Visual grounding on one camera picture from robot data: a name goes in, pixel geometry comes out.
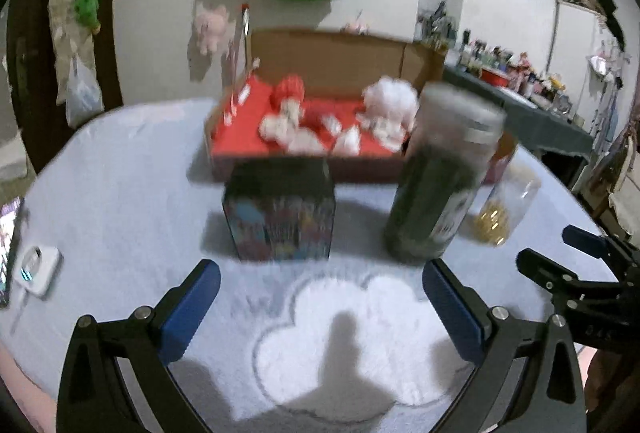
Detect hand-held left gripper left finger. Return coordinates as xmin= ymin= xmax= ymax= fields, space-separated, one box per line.
xmin=56 ymin=258 xmax=222 ymax=433

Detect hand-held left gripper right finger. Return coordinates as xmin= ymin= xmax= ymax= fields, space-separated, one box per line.
xmin=422 ymin=258 xmax=587 ymax=433

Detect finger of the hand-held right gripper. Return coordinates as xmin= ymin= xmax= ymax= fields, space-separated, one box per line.
xmin=516 ymin=248 xmax=586 ymax=309
xmin=562 ymin=225 xmax=621 ymax=261

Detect white mesh bath pouf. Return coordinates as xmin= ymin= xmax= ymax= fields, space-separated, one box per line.
xmin=361 ymin=76 xmax=420 ymax=129

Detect cardboard box with red inside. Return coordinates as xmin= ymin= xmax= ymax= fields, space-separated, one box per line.
xmin=204 ymin=29 xmax=516 ymax=186

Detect person's right forearm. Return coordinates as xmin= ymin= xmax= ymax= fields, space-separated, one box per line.
xmin=582 ymin=348 xmax=640 ymax=433

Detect clear jar of gold capsules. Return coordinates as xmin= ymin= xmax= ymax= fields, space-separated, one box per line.
xmin=472 ymin=160 xmax=543 ymax=246

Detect hanging clothes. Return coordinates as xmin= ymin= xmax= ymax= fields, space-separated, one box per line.
xmin=582 ymin=38 xmax=640 ymax=234

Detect green jar with metal lid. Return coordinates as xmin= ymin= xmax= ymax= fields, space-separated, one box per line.
xmin=384 ymin=82 xmax=507 ymax=264

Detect table with green cloth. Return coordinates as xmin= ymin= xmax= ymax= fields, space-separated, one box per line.
xmin=442 ymin=63 xmax=596 ymax=194

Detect floral tin box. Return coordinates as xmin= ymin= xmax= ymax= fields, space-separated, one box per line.
xmin=222 ymin=158 xmax=337 ymax=262

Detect white power bank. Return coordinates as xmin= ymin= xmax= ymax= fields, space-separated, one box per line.
xmin=12 ymin=244 xmax=63 ymax=298

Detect row of small bottles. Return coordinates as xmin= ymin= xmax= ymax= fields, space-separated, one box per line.
xmin=417 ymin=0 xmax=586 ymax=126

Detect white wardrobe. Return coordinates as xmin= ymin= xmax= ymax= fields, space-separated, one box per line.
xmin=550 ymin=0 xmax=626 ymax=129

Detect red basin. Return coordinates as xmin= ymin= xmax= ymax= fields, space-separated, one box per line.
xmin=481 ymin=67 xmax=511 ymax=86

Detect pink bed sheet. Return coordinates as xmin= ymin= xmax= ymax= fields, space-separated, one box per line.
xmin=0 ymin=340 xmax=61 ymax=433

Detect smartphone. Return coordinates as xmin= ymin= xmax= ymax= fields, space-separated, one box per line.
xmin=0 ymin=196 xmax=26 ymax=309

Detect clear plastic bag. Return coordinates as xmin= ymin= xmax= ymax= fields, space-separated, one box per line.
xmin=65 ymin=56 xmax=105 ymax=126

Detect pink pig plush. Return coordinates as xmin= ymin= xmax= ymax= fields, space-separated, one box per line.
xmin=192 ymin=4 xmax=228 ymax=56

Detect hanging clear pocket organizer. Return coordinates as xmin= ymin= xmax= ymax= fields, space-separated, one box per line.
xmin=44 ymin=0 xmax=98 ymax=106

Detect dark brown door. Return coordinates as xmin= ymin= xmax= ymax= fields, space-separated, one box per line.
xmin=10 ymin=0 xmax=126 ymax=129

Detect green dinosaur plush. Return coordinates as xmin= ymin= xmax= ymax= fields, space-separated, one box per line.
xmin=74 ymin=0 xmax=101 ymax=34

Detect white charging cable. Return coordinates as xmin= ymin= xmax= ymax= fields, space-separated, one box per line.
xmin=10 ymin=295 xmax=28 ymax=334

